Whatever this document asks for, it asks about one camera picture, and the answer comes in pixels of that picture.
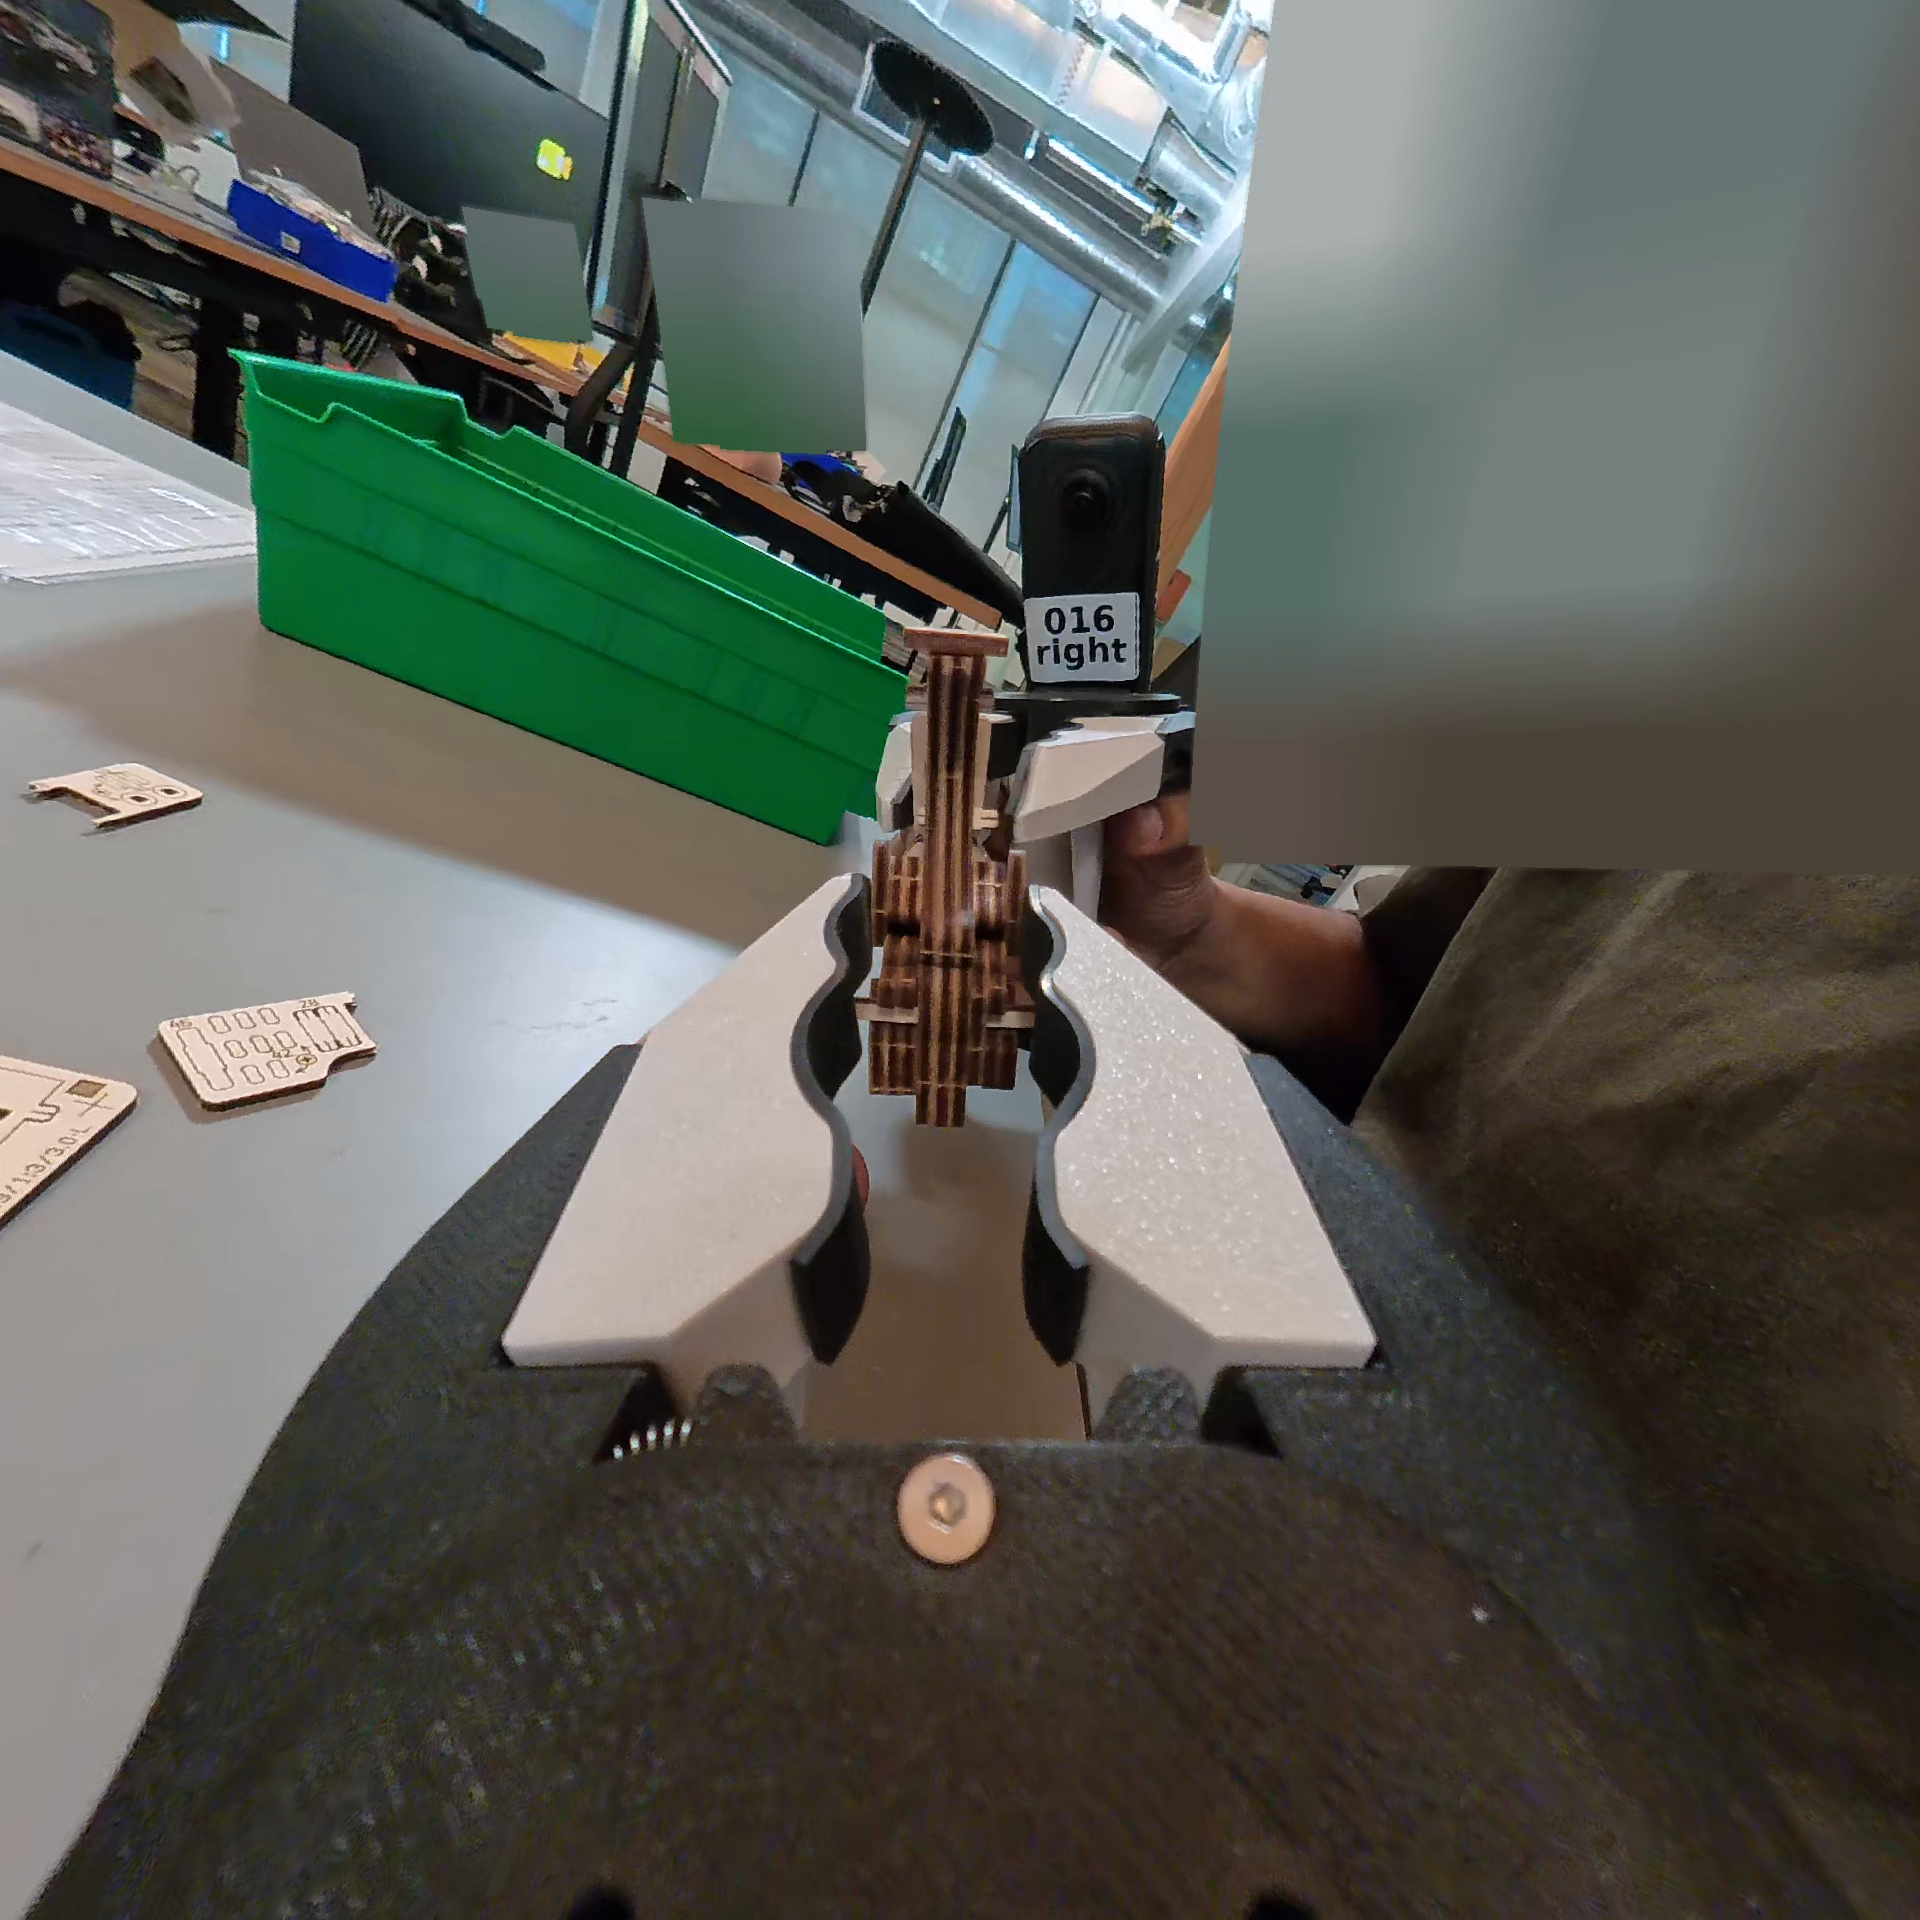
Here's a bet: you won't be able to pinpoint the papers in plastic sleeve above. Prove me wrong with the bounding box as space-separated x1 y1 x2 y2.
0 401 259 586

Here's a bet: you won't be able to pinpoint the small notched wooden piece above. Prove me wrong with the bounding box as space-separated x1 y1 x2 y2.
25 762 203 828

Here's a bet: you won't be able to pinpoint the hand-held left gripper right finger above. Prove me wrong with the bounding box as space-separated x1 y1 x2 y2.
1018 886 1382 1372

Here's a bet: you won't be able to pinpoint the wooden background table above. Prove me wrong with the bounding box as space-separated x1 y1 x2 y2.
0 135 1010 632

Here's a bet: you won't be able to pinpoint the small slotted wooden piece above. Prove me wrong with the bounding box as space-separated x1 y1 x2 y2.
158 990 376 1112

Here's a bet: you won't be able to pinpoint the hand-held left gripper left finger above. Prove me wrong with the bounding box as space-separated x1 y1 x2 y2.
500 874 880 1372

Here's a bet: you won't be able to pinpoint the black monitor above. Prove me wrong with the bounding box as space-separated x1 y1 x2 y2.
290 0 610 227

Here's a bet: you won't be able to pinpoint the silver ventilation duct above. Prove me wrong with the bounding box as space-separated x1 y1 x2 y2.
1034 0 1250 393

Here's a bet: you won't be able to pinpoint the black disc on pole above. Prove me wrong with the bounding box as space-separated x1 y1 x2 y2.
858 37 998 309

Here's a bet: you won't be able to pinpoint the partly built wooden model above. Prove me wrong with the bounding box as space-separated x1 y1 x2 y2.
870 627 1043 1129

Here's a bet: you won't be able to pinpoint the green plastic bin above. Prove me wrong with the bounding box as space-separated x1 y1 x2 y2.
229 350 909 844

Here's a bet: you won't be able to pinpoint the grey desk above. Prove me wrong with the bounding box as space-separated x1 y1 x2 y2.
0 354 1103 1920

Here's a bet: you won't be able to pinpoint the blue box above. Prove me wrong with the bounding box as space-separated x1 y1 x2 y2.
227 176 399 299

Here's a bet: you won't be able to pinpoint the wooden puzzle sheet rectangular window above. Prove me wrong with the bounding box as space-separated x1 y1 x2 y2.
0 1055 142 1230

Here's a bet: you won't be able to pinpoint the black bag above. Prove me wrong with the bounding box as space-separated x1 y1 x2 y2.
846 481 1027 629

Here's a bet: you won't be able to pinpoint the person's right hand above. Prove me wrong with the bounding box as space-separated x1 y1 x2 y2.
1102 800 1392 1112

